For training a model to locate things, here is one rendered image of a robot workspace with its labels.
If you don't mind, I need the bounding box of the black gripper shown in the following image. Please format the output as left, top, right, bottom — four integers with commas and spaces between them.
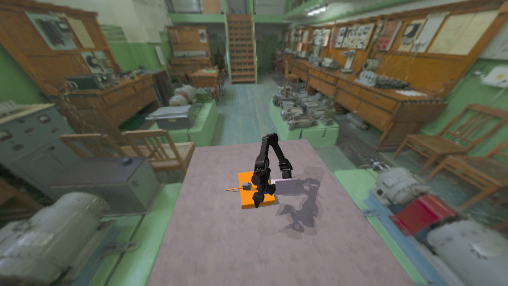
252, 182, 268, 208

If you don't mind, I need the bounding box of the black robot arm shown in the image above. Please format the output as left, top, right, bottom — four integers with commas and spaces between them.
251, 133, 293, 196

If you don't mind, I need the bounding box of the orange flat deck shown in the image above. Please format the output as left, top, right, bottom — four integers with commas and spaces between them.
238, 171, 275, 209

